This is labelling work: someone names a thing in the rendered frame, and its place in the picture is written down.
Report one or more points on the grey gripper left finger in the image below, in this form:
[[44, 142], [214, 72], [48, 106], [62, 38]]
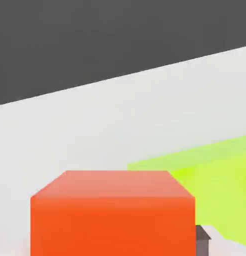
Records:
[[23, 250]]

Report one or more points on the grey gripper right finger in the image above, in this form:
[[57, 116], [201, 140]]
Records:
[[202, 243]]

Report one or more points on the small orange cube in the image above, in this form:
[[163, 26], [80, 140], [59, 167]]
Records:
[[113, 224]]

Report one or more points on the large yellow-green box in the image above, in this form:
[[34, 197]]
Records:
[[221, 190]]

